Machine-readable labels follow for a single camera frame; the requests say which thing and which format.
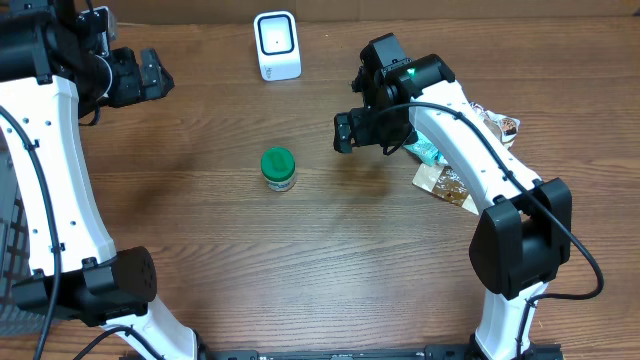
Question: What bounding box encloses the large teal snack packet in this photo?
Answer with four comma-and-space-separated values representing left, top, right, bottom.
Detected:
404, 132, 448, 167

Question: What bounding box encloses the beige brown snack pouch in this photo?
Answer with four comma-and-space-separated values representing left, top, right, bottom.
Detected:
412, 102, 520, 215

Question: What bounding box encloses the green lid jar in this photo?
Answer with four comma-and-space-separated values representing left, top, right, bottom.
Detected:
260, 147, 297, 192

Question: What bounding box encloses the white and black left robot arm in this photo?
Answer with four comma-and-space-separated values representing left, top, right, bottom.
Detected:
1, 0, 210, 359

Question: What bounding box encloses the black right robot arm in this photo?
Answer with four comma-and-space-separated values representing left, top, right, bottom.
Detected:
334, 33, 572, 359

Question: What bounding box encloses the white barcode scanner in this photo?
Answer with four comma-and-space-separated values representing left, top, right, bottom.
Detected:
253, 11, 302, 82

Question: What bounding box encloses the dark grey plastic basket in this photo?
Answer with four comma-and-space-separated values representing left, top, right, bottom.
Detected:
0, 145, 44, 337

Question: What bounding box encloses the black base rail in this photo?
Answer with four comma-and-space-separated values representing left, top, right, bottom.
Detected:
119, 341, 565, 360

